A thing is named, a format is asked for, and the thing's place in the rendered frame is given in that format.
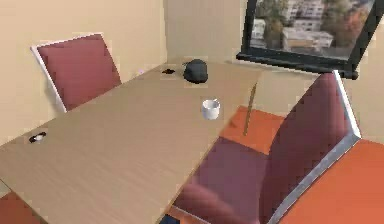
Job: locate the white mug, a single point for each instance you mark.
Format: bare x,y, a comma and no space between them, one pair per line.
210,108

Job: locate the light wooden table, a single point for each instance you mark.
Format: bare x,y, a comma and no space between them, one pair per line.
110,140

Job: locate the small black and white thing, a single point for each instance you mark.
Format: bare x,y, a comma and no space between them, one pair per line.
37,137

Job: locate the black round lump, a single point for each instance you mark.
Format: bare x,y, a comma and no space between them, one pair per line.
195,71

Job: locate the maroon chair with grey frame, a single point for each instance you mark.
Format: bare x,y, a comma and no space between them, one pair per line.
78,70
293,146

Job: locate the black framed window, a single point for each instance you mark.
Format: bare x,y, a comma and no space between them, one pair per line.
310,30

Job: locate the small black flat thing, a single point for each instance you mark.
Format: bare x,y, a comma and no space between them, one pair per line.
169,71

